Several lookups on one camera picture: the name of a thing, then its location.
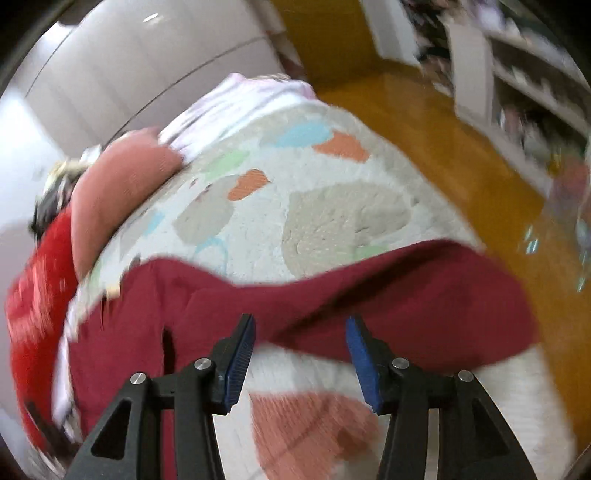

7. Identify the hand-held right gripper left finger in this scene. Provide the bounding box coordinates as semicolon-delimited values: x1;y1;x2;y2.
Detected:
65;314;257;480

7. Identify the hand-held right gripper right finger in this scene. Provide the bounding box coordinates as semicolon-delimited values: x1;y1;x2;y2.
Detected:
345;316;539;480

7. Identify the maroon garment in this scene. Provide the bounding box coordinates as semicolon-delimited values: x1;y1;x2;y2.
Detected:
65;240;541;480

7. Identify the pile of mixed clothes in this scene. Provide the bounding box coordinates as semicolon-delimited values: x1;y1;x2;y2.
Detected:
30;148;102;236

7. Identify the quilted heart-print blanket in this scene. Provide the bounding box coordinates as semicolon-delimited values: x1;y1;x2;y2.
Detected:
51;99;578;480

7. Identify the pink ribbed pillow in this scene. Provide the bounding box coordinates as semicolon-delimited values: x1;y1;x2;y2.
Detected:
69;127;185;278

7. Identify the red patterned blanket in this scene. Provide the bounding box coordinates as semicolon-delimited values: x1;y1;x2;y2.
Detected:
4;203;88;457

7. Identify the white bedsheet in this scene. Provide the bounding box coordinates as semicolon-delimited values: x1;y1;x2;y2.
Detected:
159;73;317;162

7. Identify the white wardrobe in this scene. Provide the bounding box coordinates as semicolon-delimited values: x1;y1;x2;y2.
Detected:
9;0;287;158

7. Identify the cluttered shelf unit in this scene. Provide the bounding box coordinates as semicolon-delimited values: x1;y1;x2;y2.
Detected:
360;0;591;195

